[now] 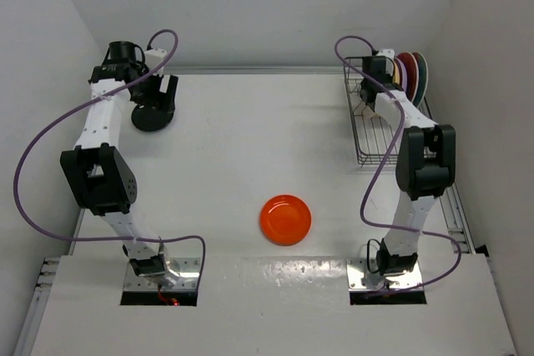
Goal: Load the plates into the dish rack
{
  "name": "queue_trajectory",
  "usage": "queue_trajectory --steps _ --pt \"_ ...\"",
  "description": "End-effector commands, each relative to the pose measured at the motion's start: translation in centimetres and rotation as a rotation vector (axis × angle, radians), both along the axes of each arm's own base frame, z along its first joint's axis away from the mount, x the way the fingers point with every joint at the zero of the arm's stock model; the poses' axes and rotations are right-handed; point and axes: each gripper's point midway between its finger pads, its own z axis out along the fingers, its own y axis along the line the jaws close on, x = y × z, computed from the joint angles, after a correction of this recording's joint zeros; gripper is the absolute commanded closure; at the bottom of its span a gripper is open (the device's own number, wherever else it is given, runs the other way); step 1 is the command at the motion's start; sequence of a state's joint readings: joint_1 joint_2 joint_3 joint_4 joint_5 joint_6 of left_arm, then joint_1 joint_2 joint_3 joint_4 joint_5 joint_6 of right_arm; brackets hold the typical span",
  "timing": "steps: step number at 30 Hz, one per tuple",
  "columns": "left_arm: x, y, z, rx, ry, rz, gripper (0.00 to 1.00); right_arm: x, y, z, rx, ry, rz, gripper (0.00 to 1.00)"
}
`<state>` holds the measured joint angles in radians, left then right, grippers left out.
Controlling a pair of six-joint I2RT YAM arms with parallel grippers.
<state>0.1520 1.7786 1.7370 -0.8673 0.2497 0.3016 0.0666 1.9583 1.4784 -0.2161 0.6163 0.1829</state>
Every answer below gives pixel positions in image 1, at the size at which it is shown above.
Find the purple plate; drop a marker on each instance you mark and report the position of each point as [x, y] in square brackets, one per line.
[402, 73]

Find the black plate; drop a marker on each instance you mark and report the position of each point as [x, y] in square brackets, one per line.
[150, 120]

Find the tan plate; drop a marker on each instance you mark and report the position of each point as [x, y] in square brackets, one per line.
[397, 78]

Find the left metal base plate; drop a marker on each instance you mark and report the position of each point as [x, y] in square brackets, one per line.
[183, 277]

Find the cream plate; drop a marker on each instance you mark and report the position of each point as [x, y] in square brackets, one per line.
[369, 113]

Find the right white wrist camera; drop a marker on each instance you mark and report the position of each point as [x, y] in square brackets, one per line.
[387, 54]

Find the metal base plate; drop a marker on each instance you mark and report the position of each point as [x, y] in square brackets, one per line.
[183, 277]
[361, 279]

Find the orange plate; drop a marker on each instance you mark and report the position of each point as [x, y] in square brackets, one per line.
[285, 220]

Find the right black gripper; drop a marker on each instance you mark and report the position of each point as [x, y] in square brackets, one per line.
[390, 72]

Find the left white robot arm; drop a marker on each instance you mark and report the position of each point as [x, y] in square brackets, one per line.
[99, 177]

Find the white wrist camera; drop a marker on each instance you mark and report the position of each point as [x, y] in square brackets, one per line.
[387, 54]
[153, 57]

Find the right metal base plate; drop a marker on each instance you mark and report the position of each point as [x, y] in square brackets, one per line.
[361, 279]

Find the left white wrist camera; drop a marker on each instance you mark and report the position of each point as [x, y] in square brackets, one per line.
[153, 57]

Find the wire dish rack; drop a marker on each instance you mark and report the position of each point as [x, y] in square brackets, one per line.
[371, 136]

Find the red teal floral plate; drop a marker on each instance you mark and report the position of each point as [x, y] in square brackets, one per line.
[422, 80]
[412, 73]

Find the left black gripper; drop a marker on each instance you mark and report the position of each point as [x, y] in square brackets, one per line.
[157, 97]

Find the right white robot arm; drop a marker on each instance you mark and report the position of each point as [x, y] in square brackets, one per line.
[425, 167]

